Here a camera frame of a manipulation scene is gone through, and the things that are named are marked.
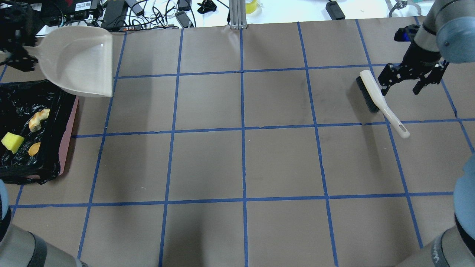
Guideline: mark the aluminium frame post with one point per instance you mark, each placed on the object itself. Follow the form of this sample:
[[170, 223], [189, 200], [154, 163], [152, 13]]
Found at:
[[237, 14]]

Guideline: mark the black power adapter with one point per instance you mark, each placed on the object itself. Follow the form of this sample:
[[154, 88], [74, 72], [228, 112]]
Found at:
[[113, 11]]

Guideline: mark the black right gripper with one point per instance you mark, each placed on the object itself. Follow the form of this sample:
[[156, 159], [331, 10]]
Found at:
[[418, 56]]

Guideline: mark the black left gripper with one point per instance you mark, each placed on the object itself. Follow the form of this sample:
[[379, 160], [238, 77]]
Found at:
[[12, 37]]

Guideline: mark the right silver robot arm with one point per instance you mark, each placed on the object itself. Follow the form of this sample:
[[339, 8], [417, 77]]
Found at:
[[446, 36]]

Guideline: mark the beige hand brush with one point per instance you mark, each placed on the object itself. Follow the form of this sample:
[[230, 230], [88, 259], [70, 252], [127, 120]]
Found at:
[[375, 101]]

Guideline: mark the yellow tape roll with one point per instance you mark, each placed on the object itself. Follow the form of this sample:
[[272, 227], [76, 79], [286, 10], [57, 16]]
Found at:
[[251, 6]]

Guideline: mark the yellow ball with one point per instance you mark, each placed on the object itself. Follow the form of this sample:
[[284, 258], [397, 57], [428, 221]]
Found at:
[[34, 149]]

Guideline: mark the beige plastic dustpan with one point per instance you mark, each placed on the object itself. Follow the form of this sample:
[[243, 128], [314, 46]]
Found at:
[[78, 59]]

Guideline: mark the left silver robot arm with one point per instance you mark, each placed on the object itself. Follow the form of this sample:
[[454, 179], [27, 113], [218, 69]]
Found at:
[[21, 248]]

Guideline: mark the cream crescent bread piece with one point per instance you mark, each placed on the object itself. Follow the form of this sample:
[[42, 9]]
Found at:
[[37, 119]]

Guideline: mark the yellow sponge piece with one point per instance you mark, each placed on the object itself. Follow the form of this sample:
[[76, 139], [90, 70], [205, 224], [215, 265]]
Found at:
[[12, 142]]

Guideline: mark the black bag lined bin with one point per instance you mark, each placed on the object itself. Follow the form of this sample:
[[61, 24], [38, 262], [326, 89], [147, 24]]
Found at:
[[19, 102]]

